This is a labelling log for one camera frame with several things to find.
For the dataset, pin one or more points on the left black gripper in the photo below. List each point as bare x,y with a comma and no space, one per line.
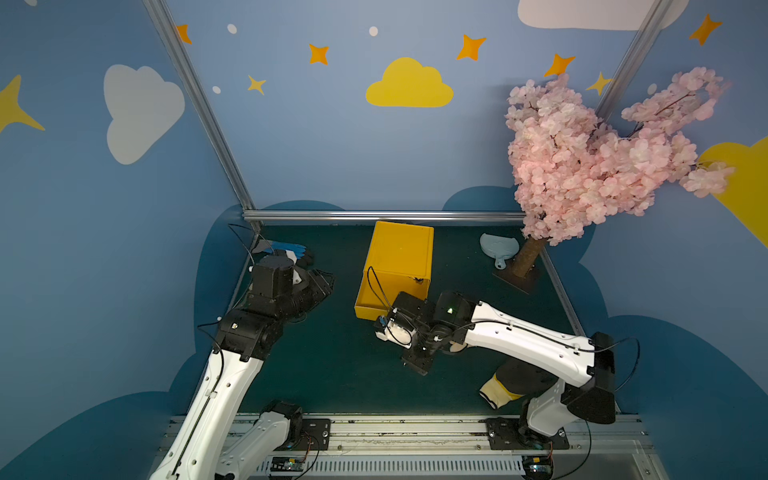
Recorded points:
315,285

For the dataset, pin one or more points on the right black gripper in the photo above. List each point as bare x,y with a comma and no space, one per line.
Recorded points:
417,354

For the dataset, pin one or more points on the yellow drawer cabinet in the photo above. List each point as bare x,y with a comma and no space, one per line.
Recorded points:
399,259

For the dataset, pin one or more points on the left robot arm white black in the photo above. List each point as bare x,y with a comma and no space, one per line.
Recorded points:
280,291

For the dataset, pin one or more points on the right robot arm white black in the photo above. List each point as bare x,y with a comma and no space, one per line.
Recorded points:
560,378

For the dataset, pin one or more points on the blue black work glove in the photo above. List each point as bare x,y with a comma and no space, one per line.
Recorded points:
300,254

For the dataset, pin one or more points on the light blue dustpan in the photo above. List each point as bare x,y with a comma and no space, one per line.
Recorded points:
499,248

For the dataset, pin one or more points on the pink cherry blossom tree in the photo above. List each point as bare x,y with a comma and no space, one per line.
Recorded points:
572,169

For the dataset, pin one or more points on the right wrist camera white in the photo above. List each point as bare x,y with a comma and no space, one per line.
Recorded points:
398,334

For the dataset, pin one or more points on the aluminium rail frame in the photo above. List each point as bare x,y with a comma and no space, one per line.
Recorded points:
451,447

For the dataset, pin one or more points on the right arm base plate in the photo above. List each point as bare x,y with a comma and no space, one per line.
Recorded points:
505,433

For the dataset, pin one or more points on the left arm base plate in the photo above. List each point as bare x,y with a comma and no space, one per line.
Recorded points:
311,434

